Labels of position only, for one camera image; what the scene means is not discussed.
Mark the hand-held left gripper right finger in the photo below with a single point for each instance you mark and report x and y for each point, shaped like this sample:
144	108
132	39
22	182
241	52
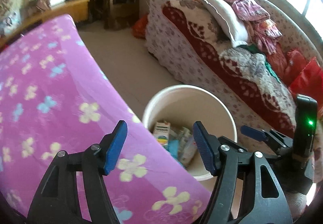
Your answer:
204	148

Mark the sofa with blankets and pillows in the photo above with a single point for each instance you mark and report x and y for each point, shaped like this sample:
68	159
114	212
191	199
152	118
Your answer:
201	27

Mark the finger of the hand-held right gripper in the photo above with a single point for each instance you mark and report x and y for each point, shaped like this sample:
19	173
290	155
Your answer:
252	133

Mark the white printed plastic packet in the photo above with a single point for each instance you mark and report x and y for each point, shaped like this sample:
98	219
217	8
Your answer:
189	152

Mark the orange bag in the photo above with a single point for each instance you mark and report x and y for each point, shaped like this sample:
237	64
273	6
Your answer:
140	28

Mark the pink floral tablecloth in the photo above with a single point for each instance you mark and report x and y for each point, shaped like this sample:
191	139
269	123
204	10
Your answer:
63	87

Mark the green cloth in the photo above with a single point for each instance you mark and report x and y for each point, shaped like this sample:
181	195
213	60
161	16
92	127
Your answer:
270	67

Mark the shiny red bag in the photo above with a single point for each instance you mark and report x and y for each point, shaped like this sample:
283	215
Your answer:
307	80

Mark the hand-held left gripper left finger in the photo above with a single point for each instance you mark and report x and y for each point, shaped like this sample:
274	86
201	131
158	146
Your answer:
114	148

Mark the light blue packet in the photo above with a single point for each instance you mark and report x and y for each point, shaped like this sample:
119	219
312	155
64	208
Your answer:
173	147

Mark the wooden cabinet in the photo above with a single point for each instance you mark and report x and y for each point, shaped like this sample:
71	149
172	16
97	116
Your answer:
75	8

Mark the white green wet wipe pack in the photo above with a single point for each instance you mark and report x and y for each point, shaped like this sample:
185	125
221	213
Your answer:
184	135

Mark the cream plastic bucket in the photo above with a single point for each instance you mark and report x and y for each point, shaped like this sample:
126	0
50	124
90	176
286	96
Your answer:
191	105

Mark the white pillow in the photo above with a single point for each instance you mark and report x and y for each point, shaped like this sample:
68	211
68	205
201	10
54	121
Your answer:
227	17

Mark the white milk carton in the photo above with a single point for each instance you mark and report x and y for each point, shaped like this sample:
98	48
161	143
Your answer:
162	133

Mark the pink clothes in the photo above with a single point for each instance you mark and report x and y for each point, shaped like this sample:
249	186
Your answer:
247	6

